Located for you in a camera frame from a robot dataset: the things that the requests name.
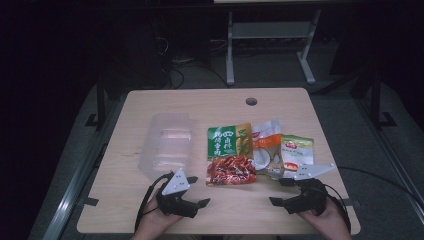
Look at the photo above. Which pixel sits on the black tape tab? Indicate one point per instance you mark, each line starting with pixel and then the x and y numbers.
pixel 90 201
pixel 345 202

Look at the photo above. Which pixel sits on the black metal stand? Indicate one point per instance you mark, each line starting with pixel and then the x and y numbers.
pixel 376 100
pixel 100 106

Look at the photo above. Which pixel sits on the white metal stand frame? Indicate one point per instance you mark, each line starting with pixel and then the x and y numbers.
pixel 270 30

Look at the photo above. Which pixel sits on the green and red food packet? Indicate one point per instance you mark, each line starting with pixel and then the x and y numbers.
pixel 230 156

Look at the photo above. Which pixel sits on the person's left hand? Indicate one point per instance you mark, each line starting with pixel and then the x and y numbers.
pixel 151 223

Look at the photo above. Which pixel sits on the aluminium rail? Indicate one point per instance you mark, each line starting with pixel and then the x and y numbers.
pixel 390 150
pixel 76 186

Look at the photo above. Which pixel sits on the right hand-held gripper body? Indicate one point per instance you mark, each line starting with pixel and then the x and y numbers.
pixel 311 196

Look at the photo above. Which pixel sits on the white and green food packet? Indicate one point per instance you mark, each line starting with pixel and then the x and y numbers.
pixel 298 150

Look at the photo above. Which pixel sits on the person's right hand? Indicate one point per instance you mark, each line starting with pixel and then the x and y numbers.
pixel 328 226

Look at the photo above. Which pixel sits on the white and orange food packet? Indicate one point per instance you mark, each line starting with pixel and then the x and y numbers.
pixel 266 146

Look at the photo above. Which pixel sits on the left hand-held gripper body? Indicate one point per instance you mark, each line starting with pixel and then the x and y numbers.
pixel 175 185

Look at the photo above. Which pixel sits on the clear plastic container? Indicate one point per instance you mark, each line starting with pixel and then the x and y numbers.
pixel 166 143

